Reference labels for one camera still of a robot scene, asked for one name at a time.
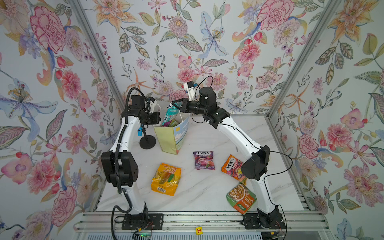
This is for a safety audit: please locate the green Fox's candy bag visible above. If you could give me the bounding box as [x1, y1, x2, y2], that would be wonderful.
[168, 120, 179, 128]

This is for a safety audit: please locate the purple grape candy bag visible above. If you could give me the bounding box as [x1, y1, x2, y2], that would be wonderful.
[163, 121, 171, 127]

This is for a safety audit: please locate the purple Fox's candy bag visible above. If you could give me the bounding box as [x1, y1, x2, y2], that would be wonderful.
[193, 151, 216, 171]

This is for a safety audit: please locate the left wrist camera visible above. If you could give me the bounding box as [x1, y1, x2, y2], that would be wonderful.
[149, 97, 158, 114]

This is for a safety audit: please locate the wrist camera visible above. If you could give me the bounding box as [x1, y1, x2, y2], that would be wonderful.
[184, 81, 197, 101]
[149, 97, 158, 114]

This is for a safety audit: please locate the orange Fox's candy bag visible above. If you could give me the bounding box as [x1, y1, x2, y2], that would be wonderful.
[221, 155, 247, 186]

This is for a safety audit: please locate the teal Fox's candy bag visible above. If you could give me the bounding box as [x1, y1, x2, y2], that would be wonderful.
[162, 103, 180, 125]

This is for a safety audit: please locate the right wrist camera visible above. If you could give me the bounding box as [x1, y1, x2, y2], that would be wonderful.
[184, 81, 197, 101]

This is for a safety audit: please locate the painted landscape paper bag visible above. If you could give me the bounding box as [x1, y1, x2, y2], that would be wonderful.
[154, 113, 191, 155]

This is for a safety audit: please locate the green orange noodle packet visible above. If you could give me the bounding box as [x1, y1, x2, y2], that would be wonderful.
[226, 183, 257, 215]

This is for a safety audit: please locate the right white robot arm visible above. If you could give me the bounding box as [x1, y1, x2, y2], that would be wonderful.
[172, 87, 283, 229]

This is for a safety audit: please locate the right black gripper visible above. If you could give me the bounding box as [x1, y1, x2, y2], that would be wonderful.
[172, 100, 209, 119]

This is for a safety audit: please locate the yellow marker cube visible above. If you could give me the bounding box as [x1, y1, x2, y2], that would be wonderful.
[195, 227, 203, 236]

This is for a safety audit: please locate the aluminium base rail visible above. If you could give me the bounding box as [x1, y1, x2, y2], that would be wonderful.
[74, 211, 330, 233]

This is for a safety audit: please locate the yellow gummy candy bag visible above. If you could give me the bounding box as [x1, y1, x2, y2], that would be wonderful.
[151, 163, 182, 196]

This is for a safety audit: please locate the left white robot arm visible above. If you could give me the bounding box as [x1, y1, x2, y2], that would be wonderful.
[101, 95, 161, 215]

